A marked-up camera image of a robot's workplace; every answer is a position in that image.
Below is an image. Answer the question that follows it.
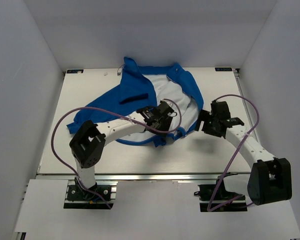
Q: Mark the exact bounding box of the purple cable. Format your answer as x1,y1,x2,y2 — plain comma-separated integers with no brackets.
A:
51,98,183,210
207,94,259,212

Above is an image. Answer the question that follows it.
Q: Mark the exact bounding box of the blue table label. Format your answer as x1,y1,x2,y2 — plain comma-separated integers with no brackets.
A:
66,69,84,74
214,67,233,72

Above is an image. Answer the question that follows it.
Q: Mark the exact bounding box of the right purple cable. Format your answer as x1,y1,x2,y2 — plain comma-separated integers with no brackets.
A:
207,94,259,212

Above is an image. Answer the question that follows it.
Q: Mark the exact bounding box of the aluminium table front rail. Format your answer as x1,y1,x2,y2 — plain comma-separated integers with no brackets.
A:
37,173,256,182

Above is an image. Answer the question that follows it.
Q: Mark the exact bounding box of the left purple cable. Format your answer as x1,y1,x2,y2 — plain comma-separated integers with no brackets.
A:
51,98,183,210

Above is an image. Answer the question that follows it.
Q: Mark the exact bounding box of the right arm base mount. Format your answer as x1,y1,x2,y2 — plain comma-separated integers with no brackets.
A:
192,174,248,213

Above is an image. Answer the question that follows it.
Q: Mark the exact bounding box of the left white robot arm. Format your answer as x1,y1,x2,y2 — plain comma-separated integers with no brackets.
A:
69,101,175,200

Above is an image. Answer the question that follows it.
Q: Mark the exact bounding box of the right blue table label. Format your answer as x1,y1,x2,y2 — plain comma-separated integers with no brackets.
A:
214,67,233,72

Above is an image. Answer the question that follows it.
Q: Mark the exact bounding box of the blue zip jacket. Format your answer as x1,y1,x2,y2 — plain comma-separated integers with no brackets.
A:
67,57,204,141

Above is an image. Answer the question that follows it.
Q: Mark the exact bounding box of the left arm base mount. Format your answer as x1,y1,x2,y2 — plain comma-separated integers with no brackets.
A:
63,183,115,210

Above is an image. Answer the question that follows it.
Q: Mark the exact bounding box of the left blue table label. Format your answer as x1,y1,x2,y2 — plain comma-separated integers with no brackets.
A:
66,69,84,74

